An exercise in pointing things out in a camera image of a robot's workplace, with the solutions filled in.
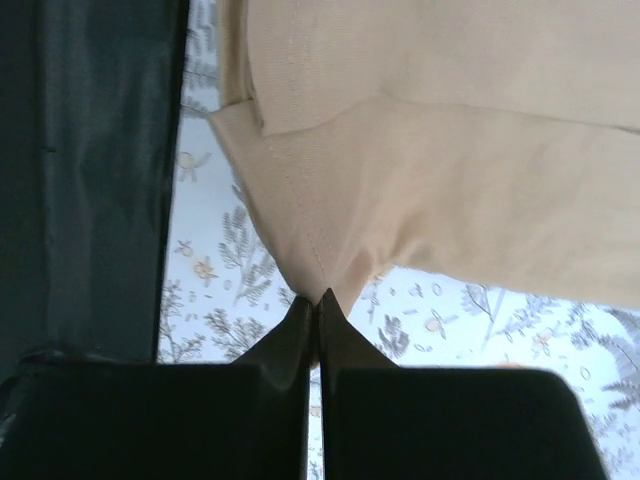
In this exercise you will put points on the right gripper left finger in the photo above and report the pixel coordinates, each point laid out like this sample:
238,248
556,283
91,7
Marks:
69,417

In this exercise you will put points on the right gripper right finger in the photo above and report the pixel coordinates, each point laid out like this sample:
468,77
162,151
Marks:
383,421

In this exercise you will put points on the beige t-shirt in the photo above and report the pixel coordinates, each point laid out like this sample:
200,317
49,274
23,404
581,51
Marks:
495,142

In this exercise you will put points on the floral patterned table mat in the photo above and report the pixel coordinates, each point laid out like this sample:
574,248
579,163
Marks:
223,291

